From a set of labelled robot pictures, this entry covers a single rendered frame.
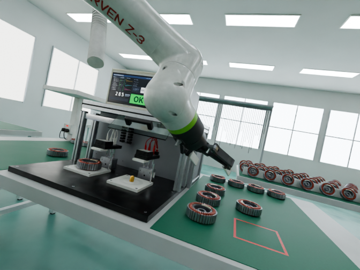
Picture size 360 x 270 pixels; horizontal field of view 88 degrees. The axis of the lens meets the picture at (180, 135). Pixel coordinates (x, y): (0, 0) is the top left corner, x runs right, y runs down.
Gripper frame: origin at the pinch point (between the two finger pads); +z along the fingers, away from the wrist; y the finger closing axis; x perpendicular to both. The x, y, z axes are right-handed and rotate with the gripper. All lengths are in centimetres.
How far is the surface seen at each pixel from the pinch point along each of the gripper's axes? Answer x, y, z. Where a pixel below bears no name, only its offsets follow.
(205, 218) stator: -16.9, 3.6, 5.1
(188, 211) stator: -17.6, -2.8, 4.2
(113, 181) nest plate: -21.1, -35.5, -5.1
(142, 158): -6.0, -34.7, 0.6
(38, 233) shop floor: -81, -139, 44
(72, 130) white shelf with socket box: 2, -158, 17
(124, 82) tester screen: 25, -59, -18
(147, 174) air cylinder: -10.0, -36.9, 11.4
